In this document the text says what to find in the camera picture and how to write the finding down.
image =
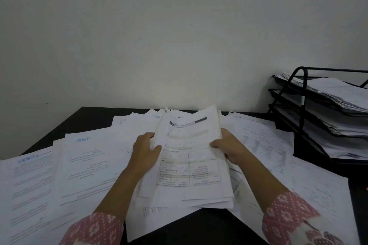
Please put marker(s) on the person's left hand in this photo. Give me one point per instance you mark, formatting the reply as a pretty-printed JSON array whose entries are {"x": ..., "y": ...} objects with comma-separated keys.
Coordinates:
[{"x": 141, "y": 157}]

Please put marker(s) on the person's right hand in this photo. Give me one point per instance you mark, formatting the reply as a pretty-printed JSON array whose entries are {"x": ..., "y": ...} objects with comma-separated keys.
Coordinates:
[{"x": 234, "y": 150}]

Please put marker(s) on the person's right thumb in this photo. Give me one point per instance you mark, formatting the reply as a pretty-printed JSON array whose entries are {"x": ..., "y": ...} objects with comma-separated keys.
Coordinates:
[{"x": 217, "y": 143}]

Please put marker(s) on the person's left thumb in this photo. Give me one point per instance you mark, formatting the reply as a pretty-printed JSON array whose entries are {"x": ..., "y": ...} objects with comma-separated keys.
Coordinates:
[{"x": 157, "y": 151}]

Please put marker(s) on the bundle of printed documents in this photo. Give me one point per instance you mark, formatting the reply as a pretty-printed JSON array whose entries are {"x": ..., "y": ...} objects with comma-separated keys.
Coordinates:
[{"x": 189, "y": 167}]

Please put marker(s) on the spread of loose paper sheets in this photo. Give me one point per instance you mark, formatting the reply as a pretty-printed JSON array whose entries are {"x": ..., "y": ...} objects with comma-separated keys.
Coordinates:
[{"x": 83, "y": 167}]

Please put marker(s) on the thick white paper stack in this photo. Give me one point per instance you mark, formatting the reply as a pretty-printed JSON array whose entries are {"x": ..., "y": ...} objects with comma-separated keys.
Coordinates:
[{"x": 342, "y": 124}]

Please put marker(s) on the white paper stack blue print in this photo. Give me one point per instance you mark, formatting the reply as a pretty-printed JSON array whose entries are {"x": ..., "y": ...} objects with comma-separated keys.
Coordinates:
[{"x": 345, "y": 147}]

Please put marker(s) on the thin white paper stack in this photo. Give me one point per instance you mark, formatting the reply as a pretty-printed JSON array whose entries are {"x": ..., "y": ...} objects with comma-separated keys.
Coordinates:
[{"x": 339, "y": 92}]

